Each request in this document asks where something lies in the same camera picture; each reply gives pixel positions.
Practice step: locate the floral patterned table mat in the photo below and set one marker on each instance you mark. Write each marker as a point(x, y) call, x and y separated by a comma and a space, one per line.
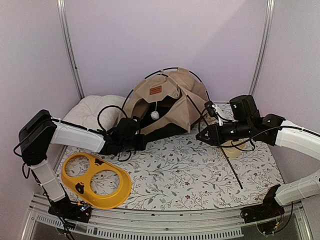
point(180, 173)

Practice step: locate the right aluminium frame post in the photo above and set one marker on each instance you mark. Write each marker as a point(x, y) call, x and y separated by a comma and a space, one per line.
point(270, 6)

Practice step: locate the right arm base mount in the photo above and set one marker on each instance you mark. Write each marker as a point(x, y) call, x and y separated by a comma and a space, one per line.
point(269, 208)

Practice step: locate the white pompom toy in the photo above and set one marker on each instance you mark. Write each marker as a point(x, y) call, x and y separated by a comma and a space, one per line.
point(155, 114)

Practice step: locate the aluminium frame post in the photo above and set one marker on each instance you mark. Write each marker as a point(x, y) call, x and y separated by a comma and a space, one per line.
point(270, 6)
point(62, 13)

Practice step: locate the left aluminium frame post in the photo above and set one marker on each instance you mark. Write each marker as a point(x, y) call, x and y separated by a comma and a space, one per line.
point(62, 13)

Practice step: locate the aluminium front rail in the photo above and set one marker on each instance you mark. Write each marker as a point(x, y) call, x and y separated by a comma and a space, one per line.
point(127, 224)

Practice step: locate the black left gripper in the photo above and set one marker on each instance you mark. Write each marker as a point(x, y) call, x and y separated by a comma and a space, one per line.
point(141, 144)

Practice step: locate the beige fabric pet tent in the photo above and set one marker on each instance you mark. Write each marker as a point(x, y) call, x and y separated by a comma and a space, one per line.
point(175, 122)

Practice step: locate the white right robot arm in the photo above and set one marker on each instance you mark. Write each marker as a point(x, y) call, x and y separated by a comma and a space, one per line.
point(273, 130)

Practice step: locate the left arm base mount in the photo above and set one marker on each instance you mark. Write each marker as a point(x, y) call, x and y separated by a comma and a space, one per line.
point(67, 209)

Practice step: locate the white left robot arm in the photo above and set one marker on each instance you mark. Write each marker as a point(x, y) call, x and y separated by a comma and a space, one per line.
point(44, 130)

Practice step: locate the white fluffy cushion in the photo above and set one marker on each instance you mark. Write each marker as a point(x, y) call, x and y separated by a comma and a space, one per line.
point(87, 112)

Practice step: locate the yellow double bowl holder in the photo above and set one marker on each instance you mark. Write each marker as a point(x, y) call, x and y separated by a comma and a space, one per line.
point(97, 182)

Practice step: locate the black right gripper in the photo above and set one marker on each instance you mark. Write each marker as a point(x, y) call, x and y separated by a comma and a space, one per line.
point(215, 137)

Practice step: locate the cream ceramic pet bowl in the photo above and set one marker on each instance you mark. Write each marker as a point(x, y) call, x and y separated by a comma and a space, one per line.
point(233, 152)

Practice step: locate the black tent pole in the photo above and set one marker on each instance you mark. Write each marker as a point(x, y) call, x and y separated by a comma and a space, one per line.
point(201, 117)
point(168, 87)

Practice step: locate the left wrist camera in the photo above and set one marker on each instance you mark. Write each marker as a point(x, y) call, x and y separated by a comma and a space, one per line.
point(136, 124)

